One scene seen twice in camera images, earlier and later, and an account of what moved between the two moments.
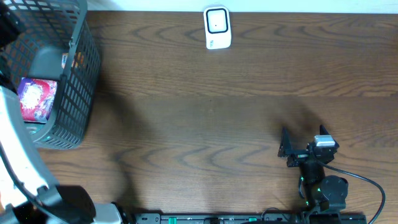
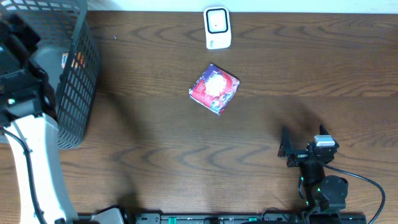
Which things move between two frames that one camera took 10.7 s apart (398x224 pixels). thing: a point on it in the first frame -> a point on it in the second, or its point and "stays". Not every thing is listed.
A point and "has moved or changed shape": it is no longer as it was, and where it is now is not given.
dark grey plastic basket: (55, 40) stays
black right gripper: (298, 156) stays
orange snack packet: (64, 55) stays
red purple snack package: (37, 96) has moved or changed shape
